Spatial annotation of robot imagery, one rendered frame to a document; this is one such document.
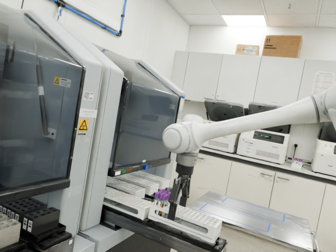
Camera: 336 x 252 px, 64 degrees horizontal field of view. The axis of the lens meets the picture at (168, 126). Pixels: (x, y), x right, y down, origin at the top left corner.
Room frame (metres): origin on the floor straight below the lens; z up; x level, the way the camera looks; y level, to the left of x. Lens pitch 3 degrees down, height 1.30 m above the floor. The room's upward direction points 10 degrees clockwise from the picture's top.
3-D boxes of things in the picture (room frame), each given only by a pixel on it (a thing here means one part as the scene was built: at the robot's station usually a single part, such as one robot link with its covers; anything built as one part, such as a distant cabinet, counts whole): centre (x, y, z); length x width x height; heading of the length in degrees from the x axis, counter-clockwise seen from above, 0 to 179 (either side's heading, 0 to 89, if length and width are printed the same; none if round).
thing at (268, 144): (3.45, -1.26, 1.24); 0.62 x 0.56 x 0.69; 155
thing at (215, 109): (3.70, -0.74, 1.22); 0.62 x 0.56 x 0.64; 152
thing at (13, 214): (0.94, 0.45, 0.85); 0.12 x 0.02 x 0.06; 154
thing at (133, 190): (1.44, 0.21, 0.83); 0.30 x 0.10 x 0.06; 64
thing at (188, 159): (1.12, -0.10, 1.12); 0.09 x 0.09 x 0.06
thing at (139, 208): (1.25, 0.15, 0.83); 0.30 x 0.10 x 0.06; 64
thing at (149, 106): (1.57, 0.30, 1.28); 0.61 x 0.51 x 0.63; 154
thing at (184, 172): (1.12, -0.10, 1.04); 0.08 x 0.07 x 0.09; 154
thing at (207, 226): (1.11, -0.13, 0.86); 0.30 x 0.10 x 0.06; 64
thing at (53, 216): (0.90, 0.36, 0.85); 0.12 x 0.02 x 0.06; 155
